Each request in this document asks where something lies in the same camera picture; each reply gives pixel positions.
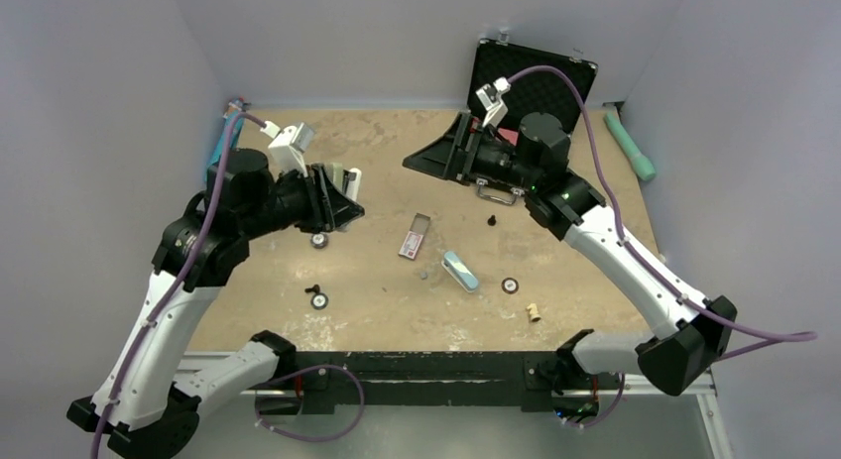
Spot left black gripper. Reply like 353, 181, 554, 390
240, 162, 364, 240

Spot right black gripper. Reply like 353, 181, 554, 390
403, 113, 540, 192

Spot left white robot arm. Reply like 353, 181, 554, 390
66, 149, 365, 458

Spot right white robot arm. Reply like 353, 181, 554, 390
402, 112, 738, 397

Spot black white poker chip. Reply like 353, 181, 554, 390
310, 292, 329, 310

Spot red staple box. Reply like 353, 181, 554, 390
398, 213, 431, 261

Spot black poker chip case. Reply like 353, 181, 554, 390
462, 39, 598, 205

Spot blue cylindrical toy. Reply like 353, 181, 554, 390
206, 97, 250, 167

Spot cream chess piece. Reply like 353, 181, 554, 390
526, 303, 541, 323

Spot green cylindrical toy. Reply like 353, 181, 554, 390
603, 112, 657, 181

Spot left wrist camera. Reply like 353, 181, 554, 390
260, 121, 314, 177

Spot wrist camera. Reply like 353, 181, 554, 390
475, 77, 511, 128
260, 121, 314, 177

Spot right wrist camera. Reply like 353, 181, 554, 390
475, 77, 511, 128

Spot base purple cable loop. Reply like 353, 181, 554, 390
252, 366, 364, 444

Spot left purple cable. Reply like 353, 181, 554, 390
90, 111, 271, 459

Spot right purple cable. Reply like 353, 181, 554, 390
506, 64, 819, 362

